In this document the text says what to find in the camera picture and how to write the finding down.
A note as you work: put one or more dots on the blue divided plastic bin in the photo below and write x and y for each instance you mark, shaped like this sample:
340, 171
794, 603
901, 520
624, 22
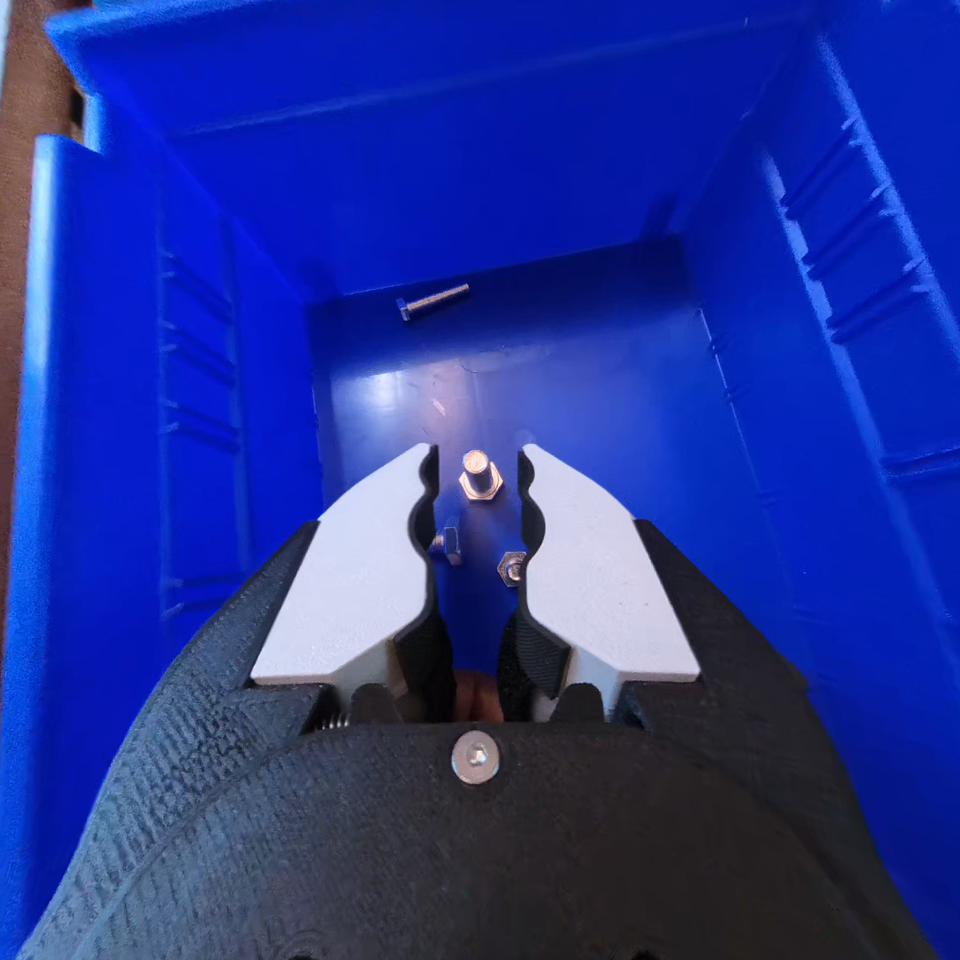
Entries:
525, 180

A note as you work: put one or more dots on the thin steel bolt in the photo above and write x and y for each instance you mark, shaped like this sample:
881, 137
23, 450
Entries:
432, 300

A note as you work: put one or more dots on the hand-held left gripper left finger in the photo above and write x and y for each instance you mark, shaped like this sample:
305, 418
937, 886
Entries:
345, 585

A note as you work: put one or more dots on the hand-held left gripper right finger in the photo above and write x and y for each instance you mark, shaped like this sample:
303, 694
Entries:
608, 593

